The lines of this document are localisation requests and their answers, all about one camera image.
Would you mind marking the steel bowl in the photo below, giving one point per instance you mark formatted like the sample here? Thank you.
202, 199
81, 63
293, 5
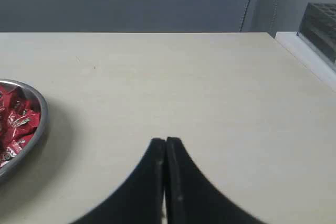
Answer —
39, 104

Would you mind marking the red wrapped candies pile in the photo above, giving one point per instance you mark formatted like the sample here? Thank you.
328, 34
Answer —
19, 122

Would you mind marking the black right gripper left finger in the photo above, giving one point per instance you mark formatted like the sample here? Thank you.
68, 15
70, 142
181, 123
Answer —
140, 198

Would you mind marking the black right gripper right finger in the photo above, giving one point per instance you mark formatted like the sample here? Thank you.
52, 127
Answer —
191, 197

